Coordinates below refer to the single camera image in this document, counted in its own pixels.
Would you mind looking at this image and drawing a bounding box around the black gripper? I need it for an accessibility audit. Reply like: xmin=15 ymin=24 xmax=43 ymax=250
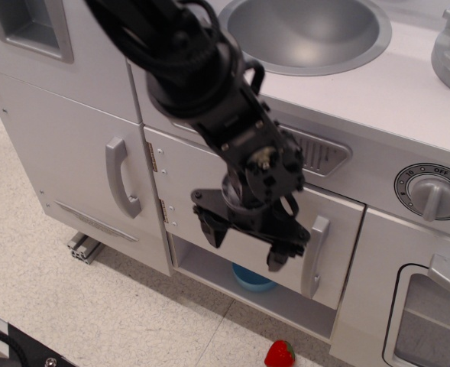
xmin=191 ymin=189 xmax=311 ymax=272

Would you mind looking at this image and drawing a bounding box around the silver cabinet door handle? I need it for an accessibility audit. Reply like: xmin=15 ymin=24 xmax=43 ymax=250
xmin=300 ymin=216 xmax=330 ymax=299

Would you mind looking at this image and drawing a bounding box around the white cabinet door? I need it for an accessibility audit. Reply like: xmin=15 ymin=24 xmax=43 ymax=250
xmin=144 ymin=128 xmax=364 ymax=309

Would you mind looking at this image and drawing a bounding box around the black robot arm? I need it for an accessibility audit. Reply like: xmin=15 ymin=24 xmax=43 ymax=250
xmin=88 ymin=1 xmax=310 ymax=272

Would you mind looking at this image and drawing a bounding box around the blue bowl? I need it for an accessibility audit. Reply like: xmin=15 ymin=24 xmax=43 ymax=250
xmin=231 ymin=263 xmax=277 ymax=293

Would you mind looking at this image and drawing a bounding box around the red toy strawberry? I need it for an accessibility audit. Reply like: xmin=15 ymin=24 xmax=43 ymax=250
xmin=264 ymin=340 xmax=296 ymax=367

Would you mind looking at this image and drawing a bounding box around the silver vent grille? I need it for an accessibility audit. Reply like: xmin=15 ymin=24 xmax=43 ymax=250
xmin=170 ymin=120 xmax=354 ymax=179

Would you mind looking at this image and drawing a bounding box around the silver fridge emblem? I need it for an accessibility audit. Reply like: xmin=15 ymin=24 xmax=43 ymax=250
xmin=54 ymin=200 xmax=139 ymax=242

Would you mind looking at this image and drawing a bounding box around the grey timer knob dial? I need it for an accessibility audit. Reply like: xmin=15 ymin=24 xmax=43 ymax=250
xmin=394 ymin=163 xmax=450 ymax=222

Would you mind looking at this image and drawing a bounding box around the white toy kitchen unit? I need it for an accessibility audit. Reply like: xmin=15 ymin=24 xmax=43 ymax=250
xmin=0 ymin=1 xmax=450 ymax=366

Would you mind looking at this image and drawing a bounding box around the silver sink bowl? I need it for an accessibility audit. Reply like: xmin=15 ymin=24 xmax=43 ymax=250
xmin=219 ymin=0 xmax=392 ymax=76

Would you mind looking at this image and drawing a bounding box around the silver fridge door handle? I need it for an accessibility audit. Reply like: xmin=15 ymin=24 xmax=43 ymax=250
xmin=105 ymin=136 xmax=141 ymax=219

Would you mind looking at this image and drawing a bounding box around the aluminium extrusion rail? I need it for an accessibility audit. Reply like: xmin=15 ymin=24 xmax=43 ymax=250
xmin=67 ymin=232 xmax=105 ymax=265

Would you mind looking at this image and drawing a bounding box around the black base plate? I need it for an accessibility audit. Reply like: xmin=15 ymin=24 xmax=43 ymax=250
xmin=8 ymin=323 xmax=76 ymax=367

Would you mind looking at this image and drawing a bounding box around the black cable on floor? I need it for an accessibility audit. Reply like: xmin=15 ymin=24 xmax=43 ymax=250
xmin=0 ymin=327 xmax=31 ymax=367

